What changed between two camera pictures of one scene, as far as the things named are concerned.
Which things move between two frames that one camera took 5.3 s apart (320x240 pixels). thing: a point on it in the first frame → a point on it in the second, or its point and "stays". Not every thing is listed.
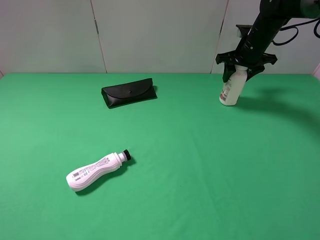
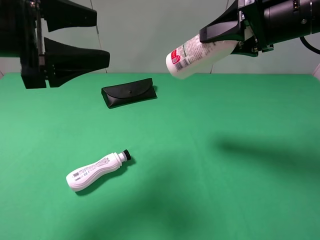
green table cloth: [198, 170] stays
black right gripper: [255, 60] → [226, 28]
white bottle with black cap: [76, 179] stays
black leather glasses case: [133, 92] stays
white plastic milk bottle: [232, 89] → [194, 56]
